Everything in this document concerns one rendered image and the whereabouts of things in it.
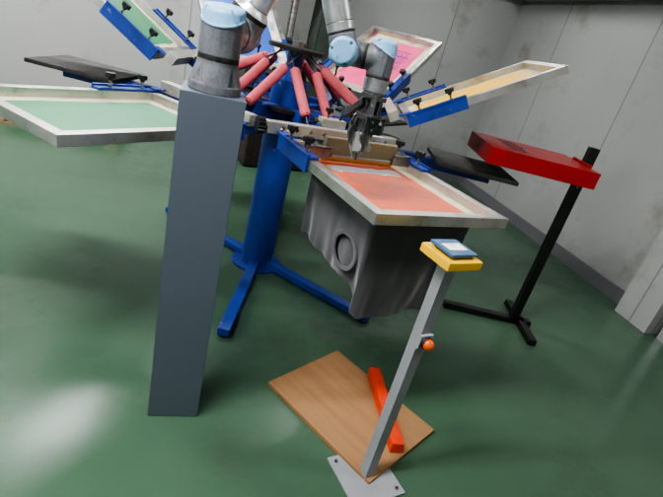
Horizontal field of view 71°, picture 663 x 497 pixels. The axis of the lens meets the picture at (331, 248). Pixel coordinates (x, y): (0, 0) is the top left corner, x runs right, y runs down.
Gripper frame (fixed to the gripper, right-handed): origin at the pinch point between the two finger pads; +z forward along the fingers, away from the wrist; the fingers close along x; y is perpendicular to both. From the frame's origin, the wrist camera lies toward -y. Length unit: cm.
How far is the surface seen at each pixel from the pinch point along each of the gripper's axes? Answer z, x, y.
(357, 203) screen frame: 12.4, -2.1, 11.7
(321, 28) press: -46, 142, -334
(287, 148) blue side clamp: 10.7, -3.2, -44.6
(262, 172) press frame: 43, 18, -118
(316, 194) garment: 23.9, 4.9, -27.7
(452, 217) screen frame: 11.5, 28.5, 22.5
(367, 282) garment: 41.3, 10.1, 12.2
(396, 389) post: 67, 13, 39
